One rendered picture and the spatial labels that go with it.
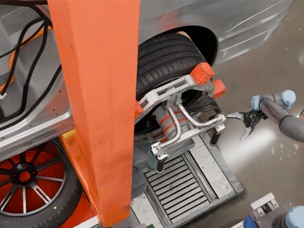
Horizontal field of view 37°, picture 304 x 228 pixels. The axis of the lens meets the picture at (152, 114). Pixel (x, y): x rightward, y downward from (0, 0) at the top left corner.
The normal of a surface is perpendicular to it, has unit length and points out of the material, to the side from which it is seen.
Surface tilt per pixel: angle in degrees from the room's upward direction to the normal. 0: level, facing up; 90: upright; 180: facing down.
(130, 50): 90
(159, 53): 4
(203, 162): 0
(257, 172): 0
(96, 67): 90
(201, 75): 55
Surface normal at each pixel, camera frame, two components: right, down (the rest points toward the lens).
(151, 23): 0.48, 0.79
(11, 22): -0.10, -0.38
